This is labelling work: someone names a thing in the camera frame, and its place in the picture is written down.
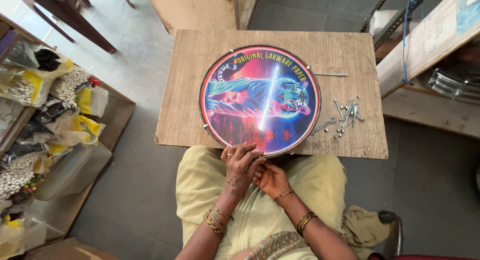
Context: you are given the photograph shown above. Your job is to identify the blue string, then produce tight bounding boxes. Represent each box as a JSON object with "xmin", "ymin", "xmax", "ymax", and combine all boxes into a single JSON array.
[{"xmin": 400, "ymin": 0, "xmax": 425, "ymax": 85}]

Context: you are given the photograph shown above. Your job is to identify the low wooden shelf board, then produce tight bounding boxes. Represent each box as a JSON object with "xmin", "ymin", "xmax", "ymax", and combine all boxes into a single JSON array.
[{"xmin": 381, "ymin": 87, "xmax": 480, "ymax": 140}]

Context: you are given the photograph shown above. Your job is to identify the green and gold bangle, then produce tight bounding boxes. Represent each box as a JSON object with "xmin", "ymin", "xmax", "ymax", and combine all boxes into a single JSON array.
[{"xmin": 208, "ymin": 209, "xmax": 228, "ymax": 231}]

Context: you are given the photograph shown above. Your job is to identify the scattered small steel nuts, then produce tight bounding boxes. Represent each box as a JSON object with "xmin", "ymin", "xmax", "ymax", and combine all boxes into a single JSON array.
[{"xmin": 324, "ymin": 126, "xmax": 347, "ymax": 138}]

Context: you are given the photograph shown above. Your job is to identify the tiger print drum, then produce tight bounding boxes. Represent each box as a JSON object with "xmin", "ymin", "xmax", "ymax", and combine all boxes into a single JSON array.
[{"xmin": 199, "ymin": 45, "xmax": 322, "ymax": 158}]

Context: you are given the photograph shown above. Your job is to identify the pile of steel tension bolts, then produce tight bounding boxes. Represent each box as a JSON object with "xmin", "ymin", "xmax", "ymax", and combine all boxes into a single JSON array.
[{"xmin": 333, "ymin": 96, "xmax": 365, "ymax": 128}]

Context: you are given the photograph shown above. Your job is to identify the small steel spanner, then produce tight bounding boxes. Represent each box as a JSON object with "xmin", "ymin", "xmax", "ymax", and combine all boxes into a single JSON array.
[{"xmin": 310, "ymin": 117, "xmax": 337, "ymax": 135}]

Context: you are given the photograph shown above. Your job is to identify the stack of gold bangles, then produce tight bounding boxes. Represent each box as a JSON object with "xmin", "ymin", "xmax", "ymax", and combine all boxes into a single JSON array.
[{"xmin": 203, "ymin": 214, "xmax": 225, "ymax": 240}]

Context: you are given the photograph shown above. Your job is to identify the white packet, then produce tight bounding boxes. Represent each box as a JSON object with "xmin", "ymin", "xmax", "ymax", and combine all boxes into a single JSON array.
[{"xmin": 369, "ymin": 10, "xmax": 421, "ymax": 37}]

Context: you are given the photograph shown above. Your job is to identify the dark wooden table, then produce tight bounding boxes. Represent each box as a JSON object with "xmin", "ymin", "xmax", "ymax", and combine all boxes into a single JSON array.
[{"xmin": 9, "ymin": 0, "xmax": 135, "ymax": 54}]

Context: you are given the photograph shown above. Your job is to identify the person's right hand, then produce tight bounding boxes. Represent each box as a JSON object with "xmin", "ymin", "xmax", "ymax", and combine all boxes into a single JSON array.
[{"xmin": 252, "ymin": 162, "xmax": 295, "ymax": 201}]

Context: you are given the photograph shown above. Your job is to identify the pair of gold bangles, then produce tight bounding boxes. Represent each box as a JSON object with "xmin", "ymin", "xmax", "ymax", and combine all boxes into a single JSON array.
[{"xmin": 296, "ymin": 211, "xmax": 319, "ymax": 236}]

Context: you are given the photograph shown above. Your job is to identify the slotted metal angle rack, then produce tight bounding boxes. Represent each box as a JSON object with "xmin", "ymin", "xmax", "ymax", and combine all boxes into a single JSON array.
[{"xmin": 360, "ymin": 0, "xmax": 452, "ymax": 52}]

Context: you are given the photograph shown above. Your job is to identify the large flat cardboard box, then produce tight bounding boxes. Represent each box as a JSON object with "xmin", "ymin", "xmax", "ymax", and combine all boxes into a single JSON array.
[{"xmin": 377, "ymin": 0, "xmax": 480, "ymax": 99}]

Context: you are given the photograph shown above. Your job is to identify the brown wooden board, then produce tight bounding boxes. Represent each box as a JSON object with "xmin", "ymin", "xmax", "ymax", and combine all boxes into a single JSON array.
[{"xmin": 22, "ymin": 237, "xmax": 121, "ymax": 260}]

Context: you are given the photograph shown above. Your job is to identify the person's yellow garment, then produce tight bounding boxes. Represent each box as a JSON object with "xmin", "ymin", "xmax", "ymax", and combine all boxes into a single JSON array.
[{"xmin": 175, "ymin": 145, "xmax": 391, "ymax": 260}]

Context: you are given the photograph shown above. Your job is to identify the plywood panel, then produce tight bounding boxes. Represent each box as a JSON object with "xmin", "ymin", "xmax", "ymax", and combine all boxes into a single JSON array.
[{"xmin": 144, "ymin": 0, "xmax": 261, "ymax": 38}]

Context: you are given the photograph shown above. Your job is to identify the wooden shelf with stick bags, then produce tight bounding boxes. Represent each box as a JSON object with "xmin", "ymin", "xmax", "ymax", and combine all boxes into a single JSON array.
[{"xmin": 0, "ymin": 12, "xmax": 136, "ymax": 260}]

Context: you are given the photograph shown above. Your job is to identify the person's left hand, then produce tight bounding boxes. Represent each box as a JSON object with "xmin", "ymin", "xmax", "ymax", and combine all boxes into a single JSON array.
[{"xmin": 220, "ymin": 142, "xmax": 267, "ymax": 198}]

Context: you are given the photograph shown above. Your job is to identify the thin gold bangle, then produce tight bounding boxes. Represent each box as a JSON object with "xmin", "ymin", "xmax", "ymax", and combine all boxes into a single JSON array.
[{"xmin": 211, "ymin": 204, "xmax": 234, "ymax": 221}]

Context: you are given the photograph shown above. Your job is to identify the chrome drum shell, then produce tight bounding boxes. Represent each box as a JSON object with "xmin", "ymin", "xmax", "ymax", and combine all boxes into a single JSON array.
[{"xmin": 427, "ymin": 67, "xmax": 480, "ymax": 105}]

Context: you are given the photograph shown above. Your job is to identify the black chair frame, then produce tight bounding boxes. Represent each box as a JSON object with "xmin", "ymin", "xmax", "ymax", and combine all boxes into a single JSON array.
[{"xmin": 367, "ymin": 210, "xmax": 480, "ymax": 260}]

